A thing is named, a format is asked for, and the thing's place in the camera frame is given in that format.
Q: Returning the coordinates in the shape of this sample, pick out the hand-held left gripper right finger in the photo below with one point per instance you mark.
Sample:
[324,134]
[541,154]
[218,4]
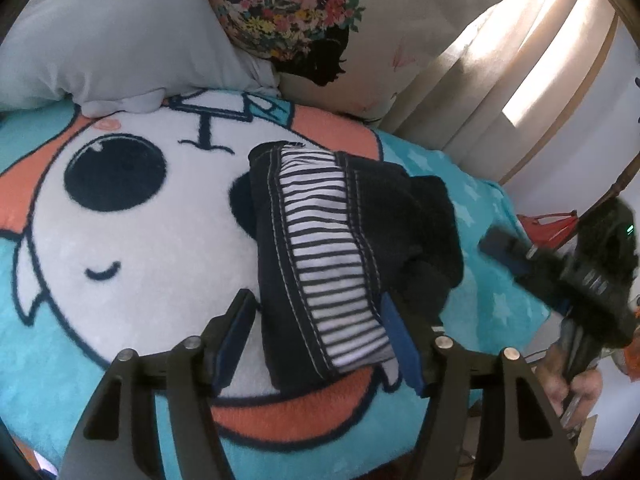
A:
[400,340]

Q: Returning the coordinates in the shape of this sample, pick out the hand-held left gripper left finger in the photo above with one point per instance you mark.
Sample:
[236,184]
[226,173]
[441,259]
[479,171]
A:
[235,340]

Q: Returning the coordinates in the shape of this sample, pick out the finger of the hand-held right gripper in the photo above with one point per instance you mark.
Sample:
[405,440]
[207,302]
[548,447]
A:
[500,247]

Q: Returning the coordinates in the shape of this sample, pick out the striped pants with dark patches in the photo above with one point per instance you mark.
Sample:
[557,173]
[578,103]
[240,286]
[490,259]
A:
[320,240]

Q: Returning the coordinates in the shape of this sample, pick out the person's right hand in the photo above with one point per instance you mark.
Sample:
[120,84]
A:
[555,377]

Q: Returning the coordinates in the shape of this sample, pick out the red object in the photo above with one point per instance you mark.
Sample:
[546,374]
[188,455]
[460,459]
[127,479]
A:
[550,227]

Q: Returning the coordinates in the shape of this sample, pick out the turquoise printed blanket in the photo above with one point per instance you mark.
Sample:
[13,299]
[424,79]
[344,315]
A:
[150,240]

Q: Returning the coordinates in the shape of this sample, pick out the beige curtain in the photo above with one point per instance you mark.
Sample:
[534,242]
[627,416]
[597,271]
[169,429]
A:
[500,85]

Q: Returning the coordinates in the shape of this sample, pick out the floral print pillow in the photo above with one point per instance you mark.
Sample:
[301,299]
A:
[400,25]

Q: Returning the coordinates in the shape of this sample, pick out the grey pillow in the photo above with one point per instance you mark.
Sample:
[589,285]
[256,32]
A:
[125,35]

